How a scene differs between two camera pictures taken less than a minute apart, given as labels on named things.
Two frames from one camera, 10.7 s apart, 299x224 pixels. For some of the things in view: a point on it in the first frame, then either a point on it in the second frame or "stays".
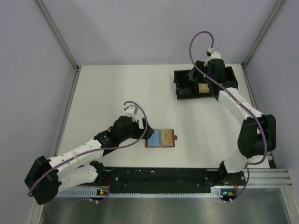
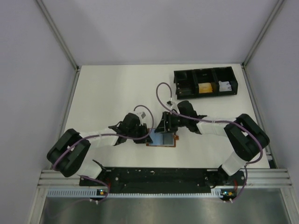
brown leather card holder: x=161 y=138 stays
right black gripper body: x=195 y=76 -> x=167 y=122
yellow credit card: x=203 y=87 stays
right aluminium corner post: x=245 y=64 stays
